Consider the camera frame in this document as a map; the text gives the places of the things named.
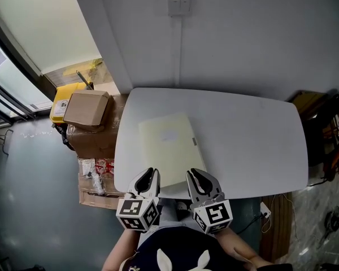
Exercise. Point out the clear plastic bag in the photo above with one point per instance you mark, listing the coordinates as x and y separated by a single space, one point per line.
91 176

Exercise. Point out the white table top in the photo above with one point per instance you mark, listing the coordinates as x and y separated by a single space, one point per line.
243 137

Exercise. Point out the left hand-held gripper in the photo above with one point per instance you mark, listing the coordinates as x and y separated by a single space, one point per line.
134 210

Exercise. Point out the white wall switch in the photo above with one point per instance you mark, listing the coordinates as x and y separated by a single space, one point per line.
180 5

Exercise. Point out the person's right forearm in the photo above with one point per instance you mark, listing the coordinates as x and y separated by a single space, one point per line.
240 247

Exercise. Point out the white roller blind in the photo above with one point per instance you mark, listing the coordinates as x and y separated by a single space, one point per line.
39 24

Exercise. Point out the black metal rack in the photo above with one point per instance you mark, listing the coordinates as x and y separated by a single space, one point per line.
5 140

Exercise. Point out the red white snack packet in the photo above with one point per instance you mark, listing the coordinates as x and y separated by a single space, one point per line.
104 166

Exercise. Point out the small brown cardboard box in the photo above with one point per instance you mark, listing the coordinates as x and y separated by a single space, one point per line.
86 109

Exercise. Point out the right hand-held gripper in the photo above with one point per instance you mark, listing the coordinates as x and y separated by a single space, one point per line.
214 214

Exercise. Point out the brown wooden bench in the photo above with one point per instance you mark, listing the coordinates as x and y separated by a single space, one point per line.
279 236

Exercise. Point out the taped cardboard box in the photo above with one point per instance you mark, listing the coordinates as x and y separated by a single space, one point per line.
110 190

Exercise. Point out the cream envelope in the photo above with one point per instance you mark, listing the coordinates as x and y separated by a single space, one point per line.
172 151

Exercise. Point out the black trash bag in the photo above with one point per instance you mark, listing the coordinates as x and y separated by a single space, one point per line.
64 138

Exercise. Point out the person's dark shirt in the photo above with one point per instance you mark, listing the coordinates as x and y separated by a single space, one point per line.
183 244

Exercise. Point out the person's left forearm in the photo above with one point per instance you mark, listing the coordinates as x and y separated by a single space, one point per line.
120 250

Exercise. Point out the person's grey shorts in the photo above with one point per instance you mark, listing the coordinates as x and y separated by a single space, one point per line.
169 216

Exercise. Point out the yellow bin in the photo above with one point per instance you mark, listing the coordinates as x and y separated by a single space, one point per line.
59 106

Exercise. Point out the large brown cardboard box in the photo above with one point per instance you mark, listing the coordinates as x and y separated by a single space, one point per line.
93 144

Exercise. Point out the brown wooden board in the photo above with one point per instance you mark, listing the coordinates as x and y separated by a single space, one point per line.
308 103

